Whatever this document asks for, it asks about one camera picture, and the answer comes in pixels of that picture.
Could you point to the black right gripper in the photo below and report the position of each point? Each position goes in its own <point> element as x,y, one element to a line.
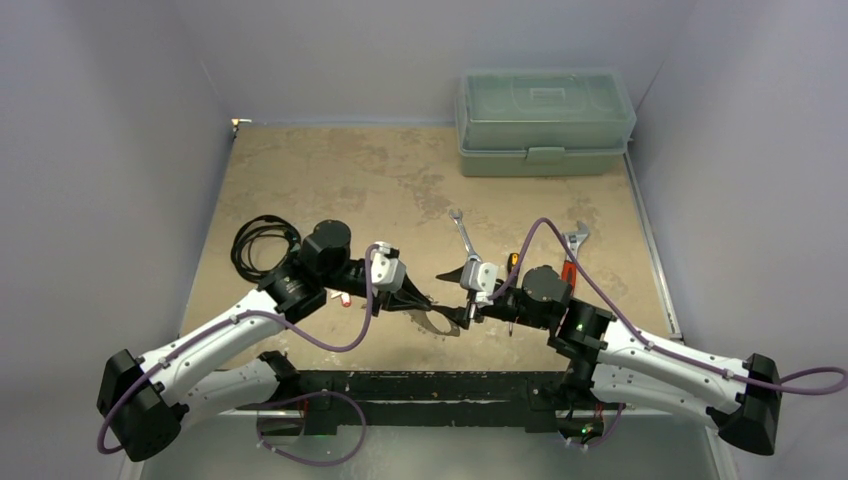
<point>472,307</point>

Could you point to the adjustable wrench red handle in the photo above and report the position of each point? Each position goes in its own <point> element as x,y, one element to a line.
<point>575,238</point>

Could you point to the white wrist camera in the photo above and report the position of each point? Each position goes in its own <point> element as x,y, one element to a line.
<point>387,271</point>
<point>479,279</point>

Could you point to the white red small key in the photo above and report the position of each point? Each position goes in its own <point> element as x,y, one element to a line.
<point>343,297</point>

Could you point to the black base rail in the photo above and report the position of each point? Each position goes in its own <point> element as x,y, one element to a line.
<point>529,400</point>

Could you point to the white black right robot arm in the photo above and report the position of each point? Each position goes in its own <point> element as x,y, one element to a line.
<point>610,363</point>

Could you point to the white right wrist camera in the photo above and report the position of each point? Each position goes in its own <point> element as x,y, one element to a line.
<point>479,279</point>

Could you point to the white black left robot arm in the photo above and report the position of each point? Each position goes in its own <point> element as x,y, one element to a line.
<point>147,400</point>

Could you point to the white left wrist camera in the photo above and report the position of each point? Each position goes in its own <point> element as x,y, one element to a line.
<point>387,271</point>

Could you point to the screwdriver black yellow handle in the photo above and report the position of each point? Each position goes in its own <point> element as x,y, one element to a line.
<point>512,268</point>

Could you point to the small silver open-end wrench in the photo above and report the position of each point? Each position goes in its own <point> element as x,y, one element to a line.
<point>457,217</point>

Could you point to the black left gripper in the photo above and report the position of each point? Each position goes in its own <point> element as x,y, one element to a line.
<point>399,298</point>

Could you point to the green translucent plastic toolbox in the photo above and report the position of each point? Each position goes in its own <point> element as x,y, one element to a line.
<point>542,122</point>

